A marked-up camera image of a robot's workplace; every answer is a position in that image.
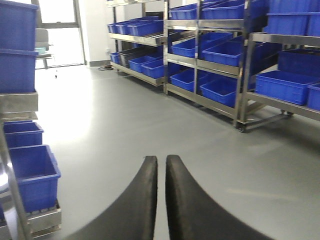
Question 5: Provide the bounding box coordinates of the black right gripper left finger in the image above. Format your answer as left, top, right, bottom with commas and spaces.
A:
66, 156, 158, 240

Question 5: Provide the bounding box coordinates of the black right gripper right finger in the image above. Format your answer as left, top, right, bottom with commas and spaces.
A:
165, 155, 269, 240

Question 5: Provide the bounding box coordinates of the blue bin lower floor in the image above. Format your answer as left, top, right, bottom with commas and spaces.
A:
9, 144, 61, 213

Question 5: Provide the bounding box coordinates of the blue bin on shelf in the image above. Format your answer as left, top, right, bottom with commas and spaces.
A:
255, 70, 320, 106

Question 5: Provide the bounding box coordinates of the blue stacked bin left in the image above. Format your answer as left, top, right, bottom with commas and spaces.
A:
0, 0, 39, 93

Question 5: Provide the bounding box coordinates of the steel shelving rack near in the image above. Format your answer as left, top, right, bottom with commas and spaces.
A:
236, 0, 320, 132

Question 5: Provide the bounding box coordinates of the steel shelving rack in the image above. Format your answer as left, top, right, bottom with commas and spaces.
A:
236, 0, 320, 132
163, 0, 251, 127
106, 0, 165, 87

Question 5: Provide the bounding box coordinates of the steel shelving rack middle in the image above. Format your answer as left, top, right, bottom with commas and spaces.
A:
163, 0, 251, 127

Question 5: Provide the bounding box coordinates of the steel shelving rack far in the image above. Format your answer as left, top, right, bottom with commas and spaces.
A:
106, 0, 165, 87

